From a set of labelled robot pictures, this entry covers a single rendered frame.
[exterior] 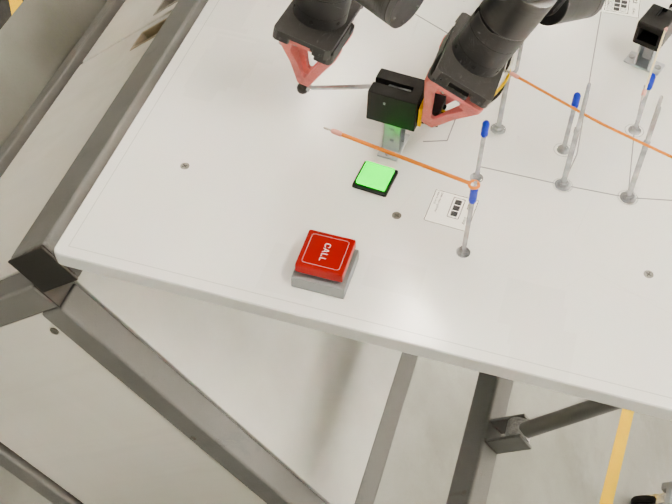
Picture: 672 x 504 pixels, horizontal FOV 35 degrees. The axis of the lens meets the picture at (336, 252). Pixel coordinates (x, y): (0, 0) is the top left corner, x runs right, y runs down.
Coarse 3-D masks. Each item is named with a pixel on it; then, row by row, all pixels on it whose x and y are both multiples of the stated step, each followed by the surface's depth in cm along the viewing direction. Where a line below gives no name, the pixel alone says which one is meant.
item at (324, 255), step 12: (312, 240) 107; (324, 240) 107; (336, 240) 107; (348, 240) 107; (300, 252) 106; (312, 252) 106; (324, 252) 106; (336, 252) 106; (348, 252) 106; (300, 264) 105; (312, 264) 105; (324, 264) 105; (336, 264) 105; (348, 264) 106; (324, 276) 105; (336, 276) 105
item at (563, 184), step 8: (584, 96) 109; (584, 104) 107; (584, 112) 108; (576, 128) 110; (576, 136) 112; (576, 144) 113; (568, 160) 114; (568, 168) 115; (560, 184) 117; (568, 184) 118
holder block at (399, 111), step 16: (384, 80) 115; (400, 80) 115; (416, 80) 115; (368, 96) 114; (384, 96) 113; (400, 96) 113; (416, 96) 113; (368, 112) 116; (384, 112) 115; (400, 112) 114; (416, 112) 114
